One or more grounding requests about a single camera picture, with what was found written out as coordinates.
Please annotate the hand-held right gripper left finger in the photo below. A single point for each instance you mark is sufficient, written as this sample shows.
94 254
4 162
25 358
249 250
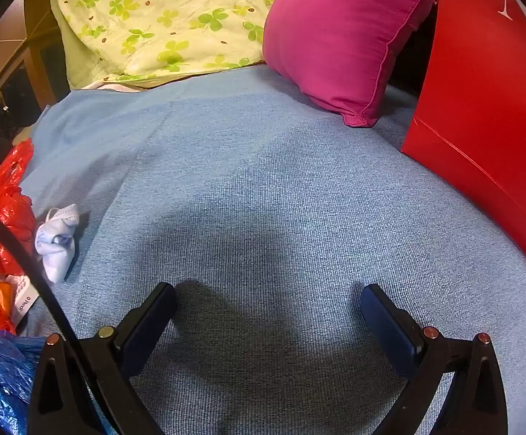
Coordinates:
147 326

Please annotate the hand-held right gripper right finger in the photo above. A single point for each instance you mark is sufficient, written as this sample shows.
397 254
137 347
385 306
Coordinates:
385 326

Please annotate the light blue sock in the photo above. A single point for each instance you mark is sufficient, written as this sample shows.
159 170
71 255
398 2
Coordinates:
56 249

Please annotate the blue plastic bag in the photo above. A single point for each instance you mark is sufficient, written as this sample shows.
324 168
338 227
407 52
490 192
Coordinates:
4 371

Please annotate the red plastic bag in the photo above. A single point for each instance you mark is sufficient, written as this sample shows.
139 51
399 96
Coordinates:
9 199

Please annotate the white paper label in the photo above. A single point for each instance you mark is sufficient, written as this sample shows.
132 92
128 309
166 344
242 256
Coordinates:
22 294

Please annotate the orange wrapper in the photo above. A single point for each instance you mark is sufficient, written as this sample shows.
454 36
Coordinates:
0 299

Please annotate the blue blanket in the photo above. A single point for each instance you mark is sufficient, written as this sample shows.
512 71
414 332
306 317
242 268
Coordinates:
267 167

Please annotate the red paper bag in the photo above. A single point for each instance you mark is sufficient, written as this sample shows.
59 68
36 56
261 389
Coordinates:
485 99

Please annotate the magenta pillow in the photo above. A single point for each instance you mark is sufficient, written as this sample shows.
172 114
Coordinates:
335 31

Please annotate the green clover print quilt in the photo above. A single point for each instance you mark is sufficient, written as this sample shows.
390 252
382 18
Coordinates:
176 9

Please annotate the wooden furniture frame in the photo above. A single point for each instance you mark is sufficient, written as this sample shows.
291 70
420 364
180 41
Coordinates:
40 22

